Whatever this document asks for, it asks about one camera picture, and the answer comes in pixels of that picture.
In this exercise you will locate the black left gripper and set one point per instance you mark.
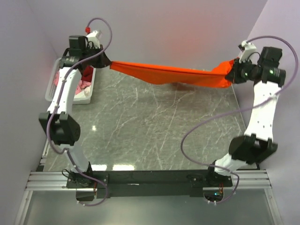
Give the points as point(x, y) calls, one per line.
point(103, 61)

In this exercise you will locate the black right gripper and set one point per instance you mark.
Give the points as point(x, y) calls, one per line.
point(235, 74)

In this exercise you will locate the orange t shirt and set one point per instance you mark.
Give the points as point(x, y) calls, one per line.
point(156, 74)

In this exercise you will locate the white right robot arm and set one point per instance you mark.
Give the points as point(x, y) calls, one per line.
point(256, 144)

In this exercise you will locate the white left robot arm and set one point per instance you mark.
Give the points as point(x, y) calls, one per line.
point(61, 129)

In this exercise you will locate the dark red t shirt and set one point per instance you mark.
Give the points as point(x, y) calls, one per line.
point(87, 74)

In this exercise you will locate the pink t shirt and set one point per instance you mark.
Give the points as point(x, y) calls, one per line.
point(80, 87)

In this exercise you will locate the white t shirt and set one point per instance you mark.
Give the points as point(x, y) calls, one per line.
point(81, 94)

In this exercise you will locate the white plastic basket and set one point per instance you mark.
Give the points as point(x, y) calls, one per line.
point(51, 88)

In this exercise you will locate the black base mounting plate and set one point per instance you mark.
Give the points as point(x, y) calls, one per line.
point(149, 183)

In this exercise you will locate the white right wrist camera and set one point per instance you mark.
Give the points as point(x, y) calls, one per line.
point(246, 49)

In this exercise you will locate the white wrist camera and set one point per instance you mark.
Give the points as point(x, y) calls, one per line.
point(246, 49)
point(94, 37)

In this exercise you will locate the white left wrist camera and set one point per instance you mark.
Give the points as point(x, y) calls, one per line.
point(94, 37)

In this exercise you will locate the aluminium rail frame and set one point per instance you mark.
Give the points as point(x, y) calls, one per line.
point(146, 136)

